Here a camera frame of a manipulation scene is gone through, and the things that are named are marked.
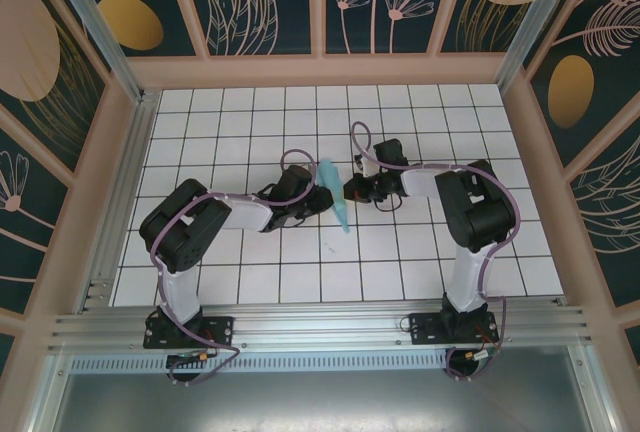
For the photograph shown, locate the aluminium corner post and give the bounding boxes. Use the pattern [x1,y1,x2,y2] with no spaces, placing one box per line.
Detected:
[40,0,146,103]
[494,0,586,99]

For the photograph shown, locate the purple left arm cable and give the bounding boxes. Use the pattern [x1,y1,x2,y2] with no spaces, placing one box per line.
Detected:
[149,149,319,388]

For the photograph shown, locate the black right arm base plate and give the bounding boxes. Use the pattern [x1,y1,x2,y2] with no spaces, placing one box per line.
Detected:
[408,310,500,347]

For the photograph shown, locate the short grooved aluminium rail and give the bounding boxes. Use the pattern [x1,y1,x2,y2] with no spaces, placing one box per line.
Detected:
[77,89,162,314]

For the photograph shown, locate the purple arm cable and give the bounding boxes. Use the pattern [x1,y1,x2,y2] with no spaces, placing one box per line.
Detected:
[349,120,524,384]
[149,149,319,388]

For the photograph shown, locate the light blue paper sheet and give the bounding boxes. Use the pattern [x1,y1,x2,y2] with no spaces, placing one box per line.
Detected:
[315,157,350,234]

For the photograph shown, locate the slotted metal cable strip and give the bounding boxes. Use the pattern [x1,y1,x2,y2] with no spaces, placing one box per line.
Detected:
[69,354,451,376]

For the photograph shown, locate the long grooved aluminium rail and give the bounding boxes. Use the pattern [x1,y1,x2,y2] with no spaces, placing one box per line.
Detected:
[47,300,594,354]

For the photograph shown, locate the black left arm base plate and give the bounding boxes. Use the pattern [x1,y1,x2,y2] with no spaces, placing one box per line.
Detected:
[143,315,236,351]

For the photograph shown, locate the grey metal sheet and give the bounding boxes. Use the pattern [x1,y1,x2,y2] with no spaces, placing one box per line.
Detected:
[49,344,609,432]

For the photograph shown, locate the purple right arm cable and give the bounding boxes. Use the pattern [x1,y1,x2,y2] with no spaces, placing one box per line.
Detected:
[349,120,524,384]

